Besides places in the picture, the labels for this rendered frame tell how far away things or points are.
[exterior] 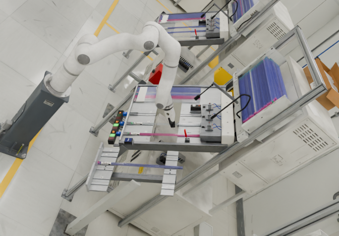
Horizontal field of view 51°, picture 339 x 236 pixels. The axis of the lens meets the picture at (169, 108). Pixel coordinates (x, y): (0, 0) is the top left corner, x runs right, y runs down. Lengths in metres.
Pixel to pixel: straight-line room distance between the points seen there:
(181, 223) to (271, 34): 1.88
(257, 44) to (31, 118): 2.13
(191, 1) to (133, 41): 4.85
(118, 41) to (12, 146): 1.19
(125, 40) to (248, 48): 1.74
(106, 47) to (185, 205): 1.34
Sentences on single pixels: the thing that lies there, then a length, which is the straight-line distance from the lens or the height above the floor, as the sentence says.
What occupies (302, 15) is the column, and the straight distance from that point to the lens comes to 5.39.
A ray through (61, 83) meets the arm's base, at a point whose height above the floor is 0.78.
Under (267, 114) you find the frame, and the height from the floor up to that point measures 1.56.
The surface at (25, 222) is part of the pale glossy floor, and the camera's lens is 2.67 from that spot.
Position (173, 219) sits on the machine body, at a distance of 2.93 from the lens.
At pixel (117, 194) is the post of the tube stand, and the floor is 0.64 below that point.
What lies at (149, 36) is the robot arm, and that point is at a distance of 1.99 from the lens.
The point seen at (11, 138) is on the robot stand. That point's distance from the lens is 2.76.
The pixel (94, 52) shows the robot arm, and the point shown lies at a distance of 2.10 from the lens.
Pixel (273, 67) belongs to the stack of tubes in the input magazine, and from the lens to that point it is 2.46.
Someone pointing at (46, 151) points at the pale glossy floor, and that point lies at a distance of 3.00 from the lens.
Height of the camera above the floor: 2.28
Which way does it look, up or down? 31 degrees down
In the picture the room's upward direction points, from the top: 49 degrees clockwise
